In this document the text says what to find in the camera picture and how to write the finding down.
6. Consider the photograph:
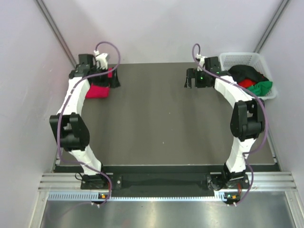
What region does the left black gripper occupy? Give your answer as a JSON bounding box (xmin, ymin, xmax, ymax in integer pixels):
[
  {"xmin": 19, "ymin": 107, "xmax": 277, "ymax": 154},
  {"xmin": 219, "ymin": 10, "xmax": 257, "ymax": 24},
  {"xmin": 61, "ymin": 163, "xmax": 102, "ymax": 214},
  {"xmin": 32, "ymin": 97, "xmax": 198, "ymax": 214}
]
[{"xmin": 93, "ymin": 66, "xmax": 121, "ymax": 89}]

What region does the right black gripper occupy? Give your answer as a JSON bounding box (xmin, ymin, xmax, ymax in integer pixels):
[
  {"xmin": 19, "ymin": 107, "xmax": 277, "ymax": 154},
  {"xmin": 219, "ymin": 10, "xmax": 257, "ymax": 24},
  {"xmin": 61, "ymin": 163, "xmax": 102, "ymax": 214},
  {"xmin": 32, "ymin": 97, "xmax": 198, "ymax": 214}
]
[{"xmin": 184, "ymin": 68, "xmax": 210, "ymax": 89}]

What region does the pink t shirt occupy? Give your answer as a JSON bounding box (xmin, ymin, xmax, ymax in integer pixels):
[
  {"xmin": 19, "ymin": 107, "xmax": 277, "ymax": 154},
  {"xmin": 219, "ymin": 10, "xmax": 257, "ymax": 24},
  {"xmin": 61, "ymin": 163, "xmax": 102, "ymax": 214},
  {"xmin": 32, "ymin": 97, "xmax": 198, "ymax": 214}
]
[{"xmin": 85, "ymin": 77, "xmax": 110, "ymax": 99}]

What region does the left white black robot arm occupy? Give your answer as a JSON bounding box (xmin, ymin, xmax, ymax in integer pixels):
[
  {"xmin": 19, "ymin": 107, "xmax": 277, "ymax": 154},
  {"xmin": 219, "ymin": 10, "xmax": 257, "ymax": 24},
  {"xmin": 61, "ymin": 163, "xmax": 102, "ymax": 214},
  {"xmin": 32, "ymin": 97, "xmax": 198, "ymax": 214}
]
[{"xmin": 49, "ymin": 50, "xmax": 120, "ymax": 190}]

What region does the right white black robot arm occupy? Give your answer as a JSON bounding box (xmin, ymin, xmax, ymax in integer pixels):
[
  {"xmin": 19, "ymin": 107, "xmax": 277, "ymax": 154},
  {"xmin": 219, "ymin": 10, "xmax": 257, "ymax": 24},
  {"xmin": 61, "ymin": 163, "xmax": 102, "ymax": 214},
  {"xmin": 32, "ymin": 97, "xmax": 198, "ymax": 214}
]
[{"xmin": 185, "ymin": 54, "xmax": 265, "ymax": 190}]

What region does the white plastic basket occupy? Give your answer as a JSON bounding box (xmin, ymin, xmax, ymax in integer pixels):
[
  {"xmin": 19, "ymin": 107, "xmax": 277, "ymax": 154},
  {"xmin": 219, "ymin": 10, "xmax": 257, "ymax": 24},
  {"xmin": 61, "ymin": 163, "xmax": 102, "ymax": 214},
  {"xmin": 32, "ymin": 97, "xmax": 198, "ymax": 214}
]
[{"xmin": 219, "ymin": 52, "xmax": 277, "ymax": 100}]

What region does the black t shirt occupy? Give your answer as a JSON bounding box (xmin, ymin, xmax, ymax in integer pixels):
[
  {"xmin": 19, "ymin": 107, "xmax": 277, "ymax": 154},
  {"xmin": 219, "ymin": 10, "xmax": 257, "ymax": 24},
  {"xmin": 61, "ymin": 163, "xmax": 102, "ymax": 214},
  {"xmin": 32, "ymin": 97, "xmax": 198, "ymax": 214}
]
[{"xmin": 228, "ymin": 65, "xmax": 269, "ymax": 83}]

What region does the red t shirt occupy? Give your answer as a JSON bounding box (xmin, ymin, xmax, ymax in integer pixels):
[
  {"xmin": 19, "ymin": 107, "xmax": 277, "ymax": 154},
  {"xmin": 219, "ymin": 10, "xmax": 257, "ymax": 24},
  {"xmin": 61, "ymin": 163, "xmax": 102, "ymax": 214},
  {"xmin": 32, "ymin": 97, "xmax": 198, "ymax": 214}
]
[{"xmin": 238, "ymin": 78, "xmax": 256, "ymax": 88}]

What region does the green t shirt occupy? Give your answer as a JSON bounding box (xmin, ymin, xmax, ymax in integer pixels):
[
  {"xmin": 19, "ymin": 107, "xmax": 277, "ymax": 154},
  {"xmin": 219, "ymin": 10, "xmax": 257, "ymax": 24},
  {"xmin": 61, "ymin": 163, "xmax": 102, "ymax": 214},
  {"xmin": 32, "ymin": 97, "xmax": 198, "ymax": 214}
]
[{"xmin": 247, "ymin": 81, "xmax": 273, "ymax": 97}]

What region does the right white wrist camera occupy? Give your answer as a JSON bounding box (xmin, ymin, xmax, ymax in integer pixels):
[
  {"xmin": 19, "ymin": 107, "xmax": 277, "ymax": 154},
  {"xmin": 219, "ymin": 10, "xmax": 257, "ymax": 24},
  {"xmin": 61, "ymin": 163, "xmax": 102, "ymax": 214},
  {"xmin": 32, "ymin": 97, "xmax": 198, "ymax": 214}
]
[{"xmin": 196, "ymin": 54, "xmax": 206, "ymax": 71}]

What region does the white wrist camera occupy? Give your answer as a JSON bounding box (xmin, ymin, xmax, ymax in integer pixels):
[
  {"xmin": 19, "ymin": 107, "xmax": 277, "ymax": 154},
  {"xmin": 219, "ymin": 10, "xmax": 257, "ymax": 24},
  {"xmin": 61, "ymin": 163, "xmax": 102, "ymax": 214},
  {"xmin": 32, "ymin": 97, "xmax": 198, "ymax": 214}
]
[
  {"xmin": 196, "ymin": 54, "xmax": 206, "ymax": 71},
  {"xmin": 94, "ymin": 50, "xmax": 110, "ymax": 70}
]

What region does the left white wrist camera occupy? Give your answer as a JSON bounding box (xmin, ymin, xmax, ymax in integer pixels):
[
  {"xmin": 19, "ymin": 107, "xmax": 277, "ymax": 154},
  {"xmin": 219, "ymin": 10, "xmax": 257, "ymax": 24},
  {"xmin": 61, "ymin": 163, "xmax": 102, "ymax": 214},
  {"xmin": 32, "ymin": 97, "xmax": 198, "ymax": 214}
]
[{"xmin": 94, "ymin": 50, "xmax": 110, "ymax": 70}]

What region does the left aluminium corner post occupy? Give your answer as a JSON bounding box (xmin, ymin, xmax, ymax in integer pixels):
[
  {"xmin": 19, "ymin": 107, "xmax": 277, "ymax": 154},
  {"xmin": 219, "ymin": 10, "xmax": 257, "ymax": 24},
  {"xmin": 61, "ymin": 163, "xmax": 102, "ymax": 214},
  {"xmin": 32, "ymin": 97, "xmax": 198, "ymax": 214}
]
[{"xmin": 34, "ymin": 0, "xmax": 76, "ymax": 67}]

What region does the aluminium corner post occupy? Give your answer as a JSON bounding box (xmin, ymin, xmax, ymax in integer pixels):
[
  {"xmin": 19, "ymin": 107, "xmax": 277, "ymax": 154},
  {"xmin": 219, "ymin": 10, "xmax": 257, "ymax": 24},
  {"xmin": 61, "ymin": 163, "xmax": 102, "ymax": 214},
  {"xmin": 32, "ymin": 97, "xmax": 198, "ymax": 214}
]
[
  {"xmin": 253, "ymin": 0, "xmax": 291, "ymax": 53},
  {"xmin": 34, "ymin": 0, "xmax": 76, "ymax": 67}
]

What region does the right aluminium corner post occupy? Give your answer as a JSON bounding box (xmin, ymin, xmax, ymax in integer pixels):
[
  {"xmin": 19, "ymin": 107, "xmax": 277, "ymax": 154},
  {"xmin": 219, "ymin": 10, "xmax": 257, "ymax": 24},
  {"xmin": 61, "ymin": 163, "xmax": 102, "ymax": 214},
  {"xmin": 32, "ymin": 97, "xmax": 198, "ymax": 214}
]
[{"xmin": 253, "ymin": 0, "xmax": 291, "ymax": 53}]

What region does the aluminium frame rail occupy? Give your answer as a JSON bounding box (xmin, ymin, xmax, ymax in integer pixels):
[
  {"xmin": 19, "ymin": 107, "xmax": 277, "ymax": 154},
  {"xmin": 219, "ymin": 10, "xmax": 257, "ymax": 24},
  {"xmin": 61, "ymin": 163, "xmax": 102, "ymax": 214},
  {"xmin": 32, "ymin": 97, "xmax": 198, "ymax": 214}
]
[{"xmin": 38, "ymin": 172, "xmax": 296, "ymax": 191}]

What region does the grey slotted cable duct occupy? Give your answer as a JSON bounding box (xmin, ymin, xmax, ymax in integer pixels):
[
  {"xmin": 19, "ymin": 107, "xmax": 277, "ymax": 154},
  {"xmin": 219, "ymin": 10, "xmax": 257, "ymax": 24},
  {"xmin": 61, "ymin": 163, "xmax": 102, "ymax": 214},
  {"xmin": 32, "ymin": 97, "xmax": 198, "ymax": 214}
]
[{"xmin": 48, "ymin": 191, "xmax": 241, "ymax": 200}]

